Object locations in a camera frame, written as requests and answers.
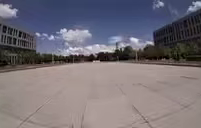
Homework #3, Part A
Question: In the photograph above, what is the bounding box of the pale multi-storey building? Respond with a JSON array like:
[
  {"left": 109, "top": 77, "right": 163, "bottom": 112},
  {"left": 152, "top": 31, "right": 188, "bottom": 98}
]
[{"left": 0, "top": 18, "right": 37, "bottom": 65}]

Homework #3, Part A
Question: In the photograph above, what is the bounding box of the dark raised kerb strip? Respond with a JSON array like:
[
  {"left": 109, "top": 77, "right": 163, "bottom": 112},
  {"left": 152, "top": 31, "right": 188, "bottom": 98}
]
[
  {"left": 117, "top": 60, "right": 201, "bottom": 69},
  {"left": 0, "top": 62, "right": 72, "bottom": 75}
]

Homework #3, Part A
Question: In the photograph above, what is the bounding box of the distant line of trees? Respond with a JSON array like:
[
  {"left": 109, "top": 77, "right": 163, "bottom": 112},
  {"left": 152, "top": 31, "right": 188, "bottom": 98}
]
[{"left": 41, "top": 51, "right": 124, "bottom": 63}]

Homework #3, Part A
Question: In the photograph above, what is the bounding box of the distant tower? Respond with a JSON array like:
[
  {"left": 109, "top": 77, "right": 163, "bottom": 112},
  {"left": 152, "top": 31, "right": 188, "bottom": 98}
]
[{"left": 115, "top": 41, "right": 119, "bottom": 54}]

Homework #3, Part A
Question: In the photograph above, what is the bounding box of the pale concrete slab plaza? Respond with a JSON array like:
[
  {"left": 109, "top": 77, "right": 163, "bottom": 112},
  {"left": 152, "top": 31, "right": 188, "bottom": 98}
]
[{"left": 0, "top": 61, "right": 201, "bottom": 128}]

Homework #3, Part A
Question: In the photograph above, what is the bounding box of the row of leafy trees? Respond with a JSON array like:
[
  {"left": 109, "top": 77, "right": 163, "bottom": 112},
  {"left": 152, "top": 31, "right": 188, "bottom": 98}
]
[{"left": 121, "top": 33, "right": 201, "bottom": 62}]

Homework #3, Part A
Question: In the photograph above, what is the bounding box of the dark glass multi-storey building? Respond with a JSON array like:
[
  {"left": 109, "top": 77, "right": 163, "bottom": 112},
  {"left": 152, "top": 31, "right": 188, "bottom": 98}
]
[{"left": 152, "top": 3, "right": 201, "bottom": 48}]

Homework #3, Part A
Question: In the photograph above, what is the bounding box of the row of green trees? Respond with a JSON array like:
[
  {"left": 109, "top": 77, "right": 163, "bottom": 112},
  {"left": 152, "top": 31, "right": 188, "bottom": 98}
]
[{"left": 0, "top": 44, "right": 52, "bottom": 66}]

